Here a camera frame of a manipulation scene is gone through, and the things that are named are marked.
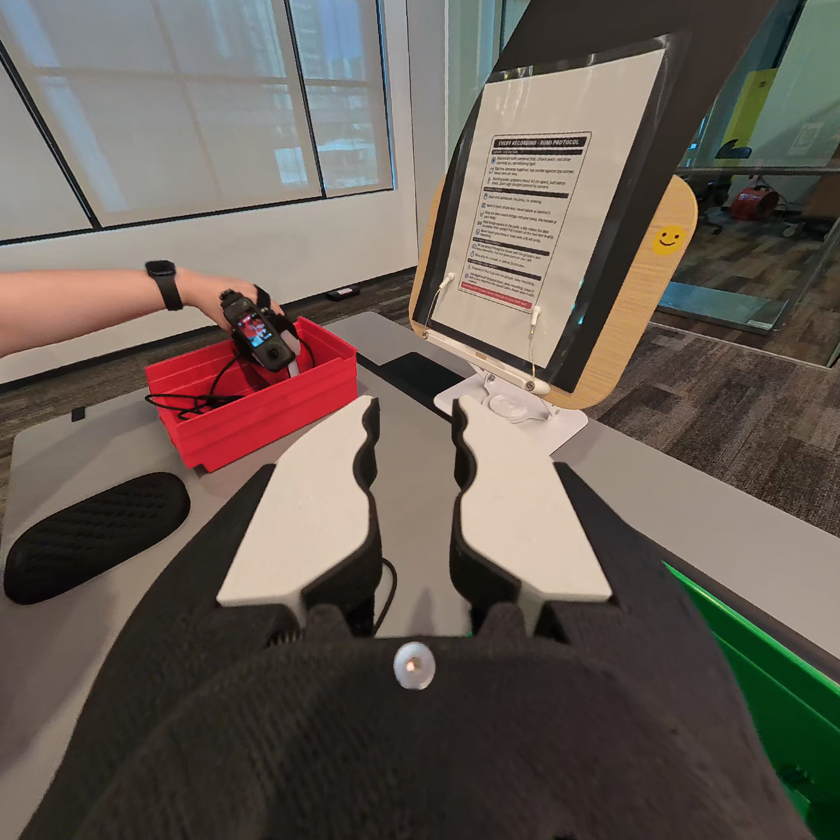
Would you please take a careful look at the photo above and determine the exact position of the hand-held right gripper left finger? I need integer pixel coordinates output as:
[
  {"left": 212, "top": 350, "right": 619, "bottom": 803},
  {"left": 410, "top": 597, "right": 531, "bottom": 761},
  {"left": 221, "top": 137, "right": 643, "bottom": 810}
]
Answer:
[{"left": 215, "top": 395, "right": 383, "bottom": 627}]

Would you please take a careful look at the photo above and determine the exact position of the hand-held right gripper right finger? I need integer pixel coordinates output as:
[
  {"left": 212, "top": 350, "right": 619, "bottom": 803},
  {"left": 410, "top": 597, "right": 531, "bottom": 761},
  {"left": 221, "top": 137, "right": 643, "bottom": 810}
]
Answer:
[{"left": 450, "top": 395, "right": 614, "bottom": 636}]

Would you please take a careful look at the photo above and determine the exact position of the red plastic bin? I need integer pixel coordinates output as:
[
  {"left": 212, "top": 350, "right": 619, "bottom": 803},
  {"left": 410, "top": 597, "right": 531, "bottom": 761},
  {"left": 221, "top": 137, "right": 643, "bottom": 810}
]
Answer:
[{"left": 144, "top": 316, "right": 358, "bottom": 472}]

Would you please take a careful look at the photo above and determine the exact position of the short black braided cable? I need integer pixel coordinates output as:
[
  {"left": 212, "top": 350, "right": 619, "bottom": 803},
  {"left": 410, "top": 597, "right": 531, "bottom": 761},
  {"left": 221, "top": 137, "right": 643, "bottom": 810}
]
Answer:
[{"left": 144, "top": 354, "right": 245, "bottom": 421}]

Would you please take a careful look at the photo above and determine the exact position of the green plastic bin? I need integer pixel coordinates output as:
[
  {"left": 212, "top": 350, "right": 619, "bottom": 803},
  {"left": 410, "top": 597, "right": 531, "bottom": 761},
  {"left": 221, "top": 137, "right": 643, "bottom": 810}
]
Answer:
[{"left": 663, "top": 561, "right": 840, "bottom": 840}]

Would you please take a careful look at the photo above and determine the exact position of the person's left forearm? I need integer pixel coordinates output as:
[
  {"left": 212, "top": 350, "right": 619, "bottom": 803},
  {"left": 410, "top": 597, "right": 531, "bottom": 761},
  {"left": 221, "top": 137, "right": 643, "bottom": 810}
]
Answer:
[{"left": 0, "top": 269, "right": 165, "bottom": 358}]

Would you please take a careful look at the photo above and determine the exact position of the person's left hand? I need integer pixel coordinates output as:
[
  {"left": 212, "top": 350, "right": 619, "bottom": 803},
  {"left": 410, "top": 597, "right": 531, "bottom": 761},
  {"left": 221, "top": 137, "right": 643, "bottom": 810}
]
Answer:
[{"left": 184, "top": 268, "right": 286, "bottom": 328}]

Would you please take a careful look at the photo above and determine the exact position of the white document stand base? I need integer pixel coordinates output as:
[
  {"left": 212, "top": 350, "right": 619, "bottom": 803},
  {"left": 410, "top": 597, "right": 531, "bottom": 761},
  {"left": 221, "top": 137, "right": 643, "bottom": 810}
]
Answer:
[{"left": 420, "top": 328, "right": 588, "bottom": 457}]

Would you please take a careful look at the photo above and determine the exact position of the black wristwatch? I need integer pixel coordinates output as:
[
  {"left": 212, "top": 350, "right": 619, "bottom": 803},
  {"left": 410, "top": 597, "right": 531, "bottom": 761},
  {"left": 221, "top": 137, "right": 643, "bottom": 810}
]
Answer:
[{"left": 144, "top": 260, "right": 186, "bottom": 312}]

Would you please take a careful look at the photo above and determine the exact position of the black chair armrest pad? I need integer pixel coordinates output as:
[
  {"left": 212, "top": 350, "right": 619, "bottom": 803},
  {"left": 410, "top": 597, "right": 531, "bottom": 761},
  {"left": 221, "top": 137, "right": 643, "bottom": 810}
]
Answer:
[{"left": 3, "top": 471, "right": 191, "bottom": 606}]

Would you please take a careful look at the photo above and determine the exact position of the light wooden board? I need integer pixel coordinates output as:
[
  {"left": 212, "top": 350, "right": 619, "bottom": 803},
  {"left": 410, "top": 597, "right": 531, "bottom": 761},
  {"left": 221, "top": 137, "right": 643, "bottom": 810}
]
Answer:
[{"left": 408, "top": 174, "right": 698, "bottom": 411}]

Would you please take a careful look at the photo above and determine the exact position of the large frosted window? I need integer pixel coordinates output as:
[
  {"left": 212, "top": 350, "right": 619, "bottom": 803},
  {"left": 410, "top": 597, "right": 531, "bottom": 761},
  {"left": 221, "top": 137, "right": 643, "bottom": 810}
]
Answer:
[{"left": 0, "top": 0, "right": 395, "bottom": 231}]

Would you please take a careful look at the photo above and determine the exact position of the white instruction sheet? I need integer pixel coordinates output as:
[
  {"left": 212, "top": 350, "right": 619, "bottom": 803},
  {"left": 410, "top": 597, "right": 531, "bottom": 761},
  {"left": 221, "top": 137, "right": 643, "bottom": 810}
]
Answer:
[{"left": 457, "top": 49, "right": 667, "bottom": 316}]

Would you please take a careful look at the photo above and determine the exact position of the red floor blower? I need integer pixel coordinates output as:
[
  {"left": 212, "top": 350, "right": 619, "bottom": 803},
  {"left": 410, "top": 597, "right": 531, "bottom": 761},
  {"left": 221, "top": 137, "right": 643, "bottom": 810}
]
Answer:
[{"left": 734, "top": 185, "right": 783, "bottom": 217}]

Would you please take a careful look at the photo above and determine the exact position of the black office chair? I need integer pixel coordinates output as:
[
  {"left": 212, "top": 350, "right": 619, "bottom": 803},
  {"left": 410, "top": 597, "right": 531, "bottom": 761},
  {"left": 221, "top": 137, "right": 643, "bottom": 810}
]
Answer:
[{"left": 696, "top": 141, "right": 753, "bottom": 232}]

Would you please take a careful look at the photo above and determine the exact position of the yellow-green panel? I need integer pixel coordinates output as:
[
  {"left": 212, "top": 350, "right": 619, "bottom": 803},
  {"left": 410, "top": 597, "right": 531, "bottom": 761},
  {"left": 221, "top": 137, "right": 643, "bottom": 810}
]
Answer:
[{"left": 722, "top": 69, "right": 780, "bottom": 156}]

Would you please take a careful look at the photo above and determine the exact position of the black document board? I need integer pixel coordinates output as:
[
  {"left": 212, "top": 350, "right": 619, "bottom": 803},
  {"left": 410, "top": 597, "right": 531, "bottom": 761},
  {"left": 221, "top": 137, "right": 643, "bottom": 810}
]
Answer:
[{"left": 427, "top": 0, "right": 778, "bottom": 388}]

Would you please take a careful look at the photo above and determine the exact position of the thin black cable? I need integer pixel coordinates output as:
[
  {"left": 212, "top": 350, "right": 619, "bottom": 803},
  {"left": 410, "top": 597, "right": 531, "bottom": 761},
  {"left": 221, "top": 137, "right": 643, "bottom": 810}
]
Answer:
[{"left": 373, "top": 556, "right": 399, "bottom": 634}]

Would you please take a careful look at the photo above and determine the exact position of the grey metal base plate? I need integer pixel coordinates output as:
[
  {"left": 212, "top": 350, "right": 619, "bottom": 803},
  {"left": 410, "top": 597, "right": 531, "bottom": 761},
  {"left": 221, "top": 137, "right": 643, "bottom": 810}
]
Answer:
[{"left": 656, "top": 282, "right": 773, "bottom": 337}]

